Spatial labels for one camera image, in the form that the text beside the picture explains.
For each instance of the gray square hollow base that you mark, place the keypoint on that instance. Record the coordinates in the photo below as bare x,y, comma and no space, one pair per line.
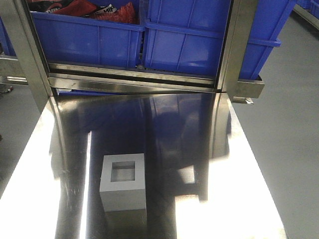
122,185

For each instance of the blue bin middle of shelf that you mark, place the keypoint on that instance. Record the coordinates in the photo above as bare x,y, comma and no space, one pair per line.
184,36

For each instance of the blue bin with red bags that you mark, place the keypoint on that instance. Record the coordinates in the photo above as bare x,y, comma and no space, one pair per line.
84,40

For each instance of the stainless steel shelf rack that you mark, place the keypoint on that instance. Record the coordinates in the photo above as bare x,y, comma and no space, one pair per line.
30,67

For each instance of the red snack bag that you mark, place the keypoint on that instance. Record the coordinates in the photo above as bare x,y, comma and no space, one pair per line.
87,9

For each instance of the blue bin right of post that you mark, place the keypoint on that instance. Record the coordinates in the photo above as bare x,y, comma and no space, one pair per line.
270,18

